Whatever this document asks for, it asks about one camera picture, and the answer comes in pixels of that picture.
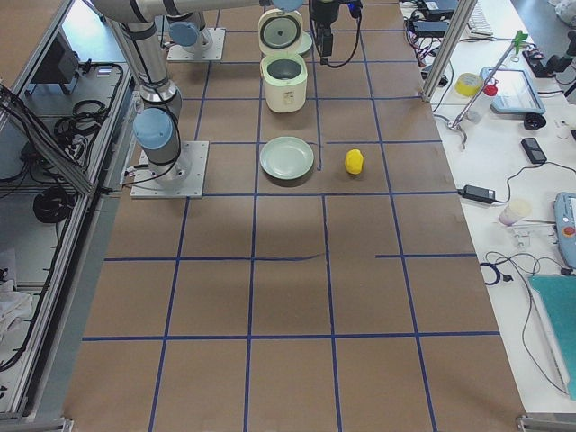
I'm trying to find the yellow tape roll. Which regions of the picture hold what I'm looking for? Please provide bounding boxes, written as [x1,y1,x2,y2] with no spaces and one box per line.
[454,73,483,97]

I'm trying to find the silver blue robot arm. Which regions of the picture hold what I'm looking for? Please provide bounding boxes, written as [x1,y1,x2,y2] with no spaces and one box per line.
[94,0,308,113]

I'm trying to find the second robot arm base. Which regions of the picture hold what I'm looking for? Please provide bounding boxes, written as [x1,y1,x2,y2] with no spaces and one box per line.
[166,12,212,50]

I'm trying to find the red cap spray bottle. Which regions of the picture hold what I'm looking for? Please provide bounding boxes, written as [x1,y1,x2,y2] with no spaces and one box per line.
[466,83,499,124]

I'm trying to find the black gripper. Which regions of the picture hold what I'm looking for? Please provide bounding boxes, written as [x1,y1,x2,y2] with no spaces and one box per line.
[310,0,340,64]

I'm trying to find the white paper cup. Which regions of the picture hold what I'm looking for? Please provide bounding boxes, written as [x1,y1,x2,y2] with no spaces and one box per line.
[499,199,532,226]

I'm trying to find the coiled black cables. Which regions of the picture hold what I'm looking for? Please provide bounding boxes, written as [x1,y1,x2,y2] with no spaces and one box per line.
[53,100,112,145]

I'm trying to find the blue teach pendant tablet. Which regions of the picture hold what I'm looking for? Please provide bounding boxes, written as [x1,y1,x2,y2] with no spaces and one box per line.
[490,68,545,114]

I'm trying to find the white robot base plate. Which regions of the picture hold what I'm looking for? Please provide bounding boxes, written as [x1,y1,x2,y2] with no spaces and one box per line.
[130,141,209,199]

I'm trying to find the white orange rice cooker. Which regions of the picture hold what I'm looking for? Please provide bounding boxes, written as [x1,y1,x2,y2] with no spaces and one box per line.
[258,8,308,113]

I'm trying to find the aluminium frame post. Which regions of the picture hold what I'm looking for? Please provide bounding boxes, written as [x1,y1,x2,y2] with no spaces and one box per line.
[421,0,477,103]

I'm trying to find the metal rod stand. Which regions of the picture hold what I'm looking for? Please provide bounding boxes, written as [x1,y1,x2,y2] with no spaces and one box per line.
[446,31,528,149]

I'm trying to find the yellow lemon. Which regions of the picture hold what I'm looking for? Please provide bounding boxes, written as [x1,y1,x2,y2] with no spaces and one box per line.
[344,148,365,176]

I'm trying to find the light green plate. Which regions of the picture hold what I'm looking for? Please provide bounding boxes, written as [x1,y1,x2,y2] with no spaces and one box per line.
[259,136,315,181]
[297,31,312,57]

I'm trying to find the white crumpled cloth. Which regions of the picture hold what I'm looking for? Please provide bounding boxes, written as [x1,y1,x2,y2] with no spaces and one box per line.
[1,279,33,338]

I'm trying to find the black power adapter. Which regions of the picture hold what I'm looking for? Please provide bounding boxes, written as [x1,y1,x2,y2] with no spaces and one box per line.
[458,184,496,204]

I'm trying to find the black mobile phone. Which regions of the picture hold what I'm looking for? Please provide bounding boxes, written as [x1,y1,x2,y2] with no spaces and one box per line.
[521,138,547,165]

